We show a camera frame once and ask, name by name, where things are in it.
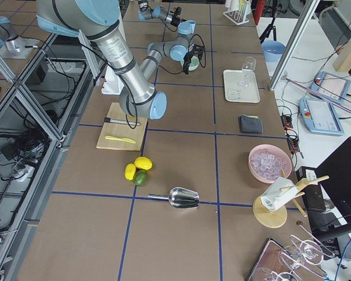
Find blue bowl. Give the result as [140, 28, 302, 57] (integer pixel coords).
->
[261, 40, 285, 63]

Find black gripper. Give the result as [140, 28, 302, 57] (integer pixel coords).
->
[183, 44, 205, 74]
[170, 6, 186, 27]

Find white wire cup rack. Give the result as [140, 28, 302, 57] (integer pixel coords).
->
[223, 0, 251, 26]

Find pink bowl with ice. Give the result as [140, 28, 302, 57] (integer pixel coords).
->
[248, 144, 293, 183]

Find green bowl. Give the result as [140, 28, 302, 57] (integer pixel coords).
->
[180, 56, 199, 72]

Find blue teach pendant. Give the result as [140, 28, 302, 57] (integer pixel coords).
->
[310, 71, 351, 104]
[299, 98, 345, 136]

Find round wooden stand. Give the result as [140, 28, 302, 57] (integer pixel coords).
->
[253, 176, 329, 228]

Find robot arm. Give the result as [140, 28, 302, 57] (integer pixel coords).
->
[36, 1, 205, 119]
[138, 1, 186, 27]

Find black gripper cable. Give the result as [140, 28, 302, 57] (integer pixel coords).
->
[156, 33, 208, 74]

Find clear wine glass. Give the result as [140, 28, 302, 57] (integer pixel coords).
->
[240, 56, 257, 87]

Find metal ice scoop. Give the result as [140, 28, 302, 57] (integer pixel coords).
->
[147, 187, 199, 209]

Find hanging wine glasses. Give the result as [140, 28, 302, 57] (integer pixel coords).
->
[246, 235, 336, 280]

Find green lime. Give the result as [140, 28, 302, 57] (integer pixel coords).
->
[133, 170, 147, 186]

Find grey folded cloth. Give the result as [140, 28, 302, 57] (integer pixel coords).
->
[238, 115, 264, 133]

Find cream bear tray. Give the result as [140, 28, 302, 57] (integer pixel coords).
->
[223, 70, 260, 104]

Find wooden cutting board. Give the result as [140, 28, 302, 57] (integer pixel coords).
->
[96, 102, 147, 151]

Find yellow lemon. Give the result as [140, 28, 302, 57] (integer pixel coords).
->
[124, 163, 137, 181]
[134, 156, 153, 170]

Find black monitor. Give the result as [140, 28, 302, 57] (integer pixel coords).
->
[304, 136, 351, 244]

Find yellow plastic knife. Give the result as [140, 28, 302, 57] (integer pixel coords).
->
[105, 135, 136, 144]

